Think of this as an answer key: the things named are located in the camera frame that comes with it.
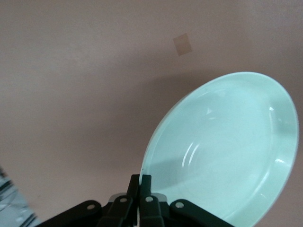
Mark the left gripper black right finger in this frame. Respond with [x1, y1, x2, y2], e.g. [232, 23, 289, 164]
[138, 174, 235, 227]

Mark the light green plate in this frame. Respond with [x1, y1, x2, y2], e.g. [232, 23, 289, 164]
[141, 71, 299, 227]

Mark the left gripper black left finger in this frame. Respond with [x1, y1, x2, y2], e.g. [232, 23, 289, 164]
[40, 174, 143, 227]

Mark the brown tape square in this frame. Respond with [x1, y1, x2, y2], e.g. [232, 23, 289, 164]
[172, 33, 193, 57]

